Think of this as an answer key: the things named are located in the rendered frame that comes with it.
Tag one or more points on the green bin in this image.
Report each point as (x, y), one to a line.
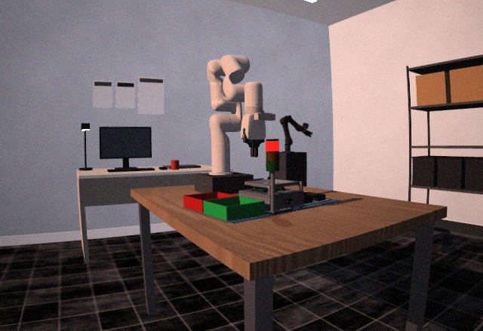
(223, 208)

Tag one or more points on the red bin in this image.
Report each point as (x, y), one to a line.
(191, 201)

